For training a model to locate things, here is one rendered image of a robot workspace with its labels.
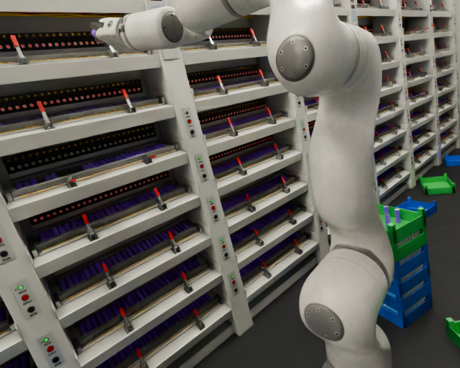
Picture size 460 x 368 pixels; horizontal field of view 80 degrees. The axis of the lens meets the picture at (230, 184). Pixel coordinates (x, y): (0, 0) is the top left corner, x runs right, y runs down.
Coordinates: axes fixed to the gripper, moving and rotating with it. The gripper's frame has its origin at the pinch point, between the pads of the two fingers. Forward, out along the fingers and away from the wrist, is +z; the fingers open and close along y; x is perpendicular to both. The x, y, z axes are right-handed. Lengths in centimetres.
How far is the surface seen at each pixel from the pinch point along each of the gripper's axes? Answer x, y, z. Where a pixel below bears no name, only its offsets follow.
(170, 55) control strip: 8.0, 27.5, 5.5
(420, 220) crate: -29, 97, -83
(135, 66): -1.4, 16.5, 8.5
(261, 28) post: 48, 82, 10
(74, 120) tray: -25.5, 2.0, 12.7
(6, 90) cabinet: -21.8, -11.9, 33.5
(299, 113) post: 10, 103, -16
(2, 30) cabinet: -2.9, -15.1, 37.7
